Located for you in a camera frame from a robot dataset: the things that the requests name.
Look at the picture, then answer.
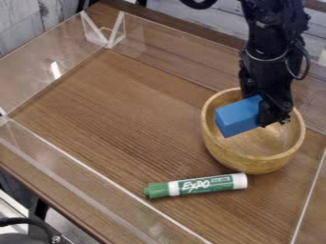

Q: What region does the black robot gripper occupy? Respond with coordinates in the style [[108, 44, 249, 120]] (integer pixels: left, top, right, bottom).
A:
[[238, 44, 311, 128]]

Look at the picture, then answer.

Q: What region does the blue foam block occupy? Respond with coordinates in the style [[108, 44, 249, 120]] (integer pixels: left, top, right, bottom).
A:
[[215, 95, 262, 138]]

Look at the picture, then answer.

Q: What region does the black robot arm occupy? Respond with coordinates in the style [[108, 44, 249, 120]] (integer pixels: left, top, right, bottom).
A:
[[238, 0, 311, 127]]

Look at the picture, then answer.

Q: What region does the brown wooden bowl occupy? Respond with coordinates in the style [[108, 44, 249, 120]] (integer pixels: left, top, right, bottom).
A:
[[200, 88, 306, 174]]

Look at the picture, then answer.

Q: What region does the green Expo marker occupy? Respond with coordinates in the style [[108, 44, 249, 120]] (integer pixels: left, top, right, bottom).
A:
[[144, 173, 249, 199]]

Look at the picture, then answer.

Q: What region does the black metal bracket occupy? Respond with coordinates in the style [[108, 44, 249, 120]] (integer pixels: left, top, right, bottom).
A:
[[28, 198, 74, 244]]

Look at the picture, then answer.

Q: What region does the black cable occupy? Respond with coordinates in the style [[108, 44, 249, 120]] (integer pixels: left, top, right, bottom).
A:
[[0, 216, 55, 244]]

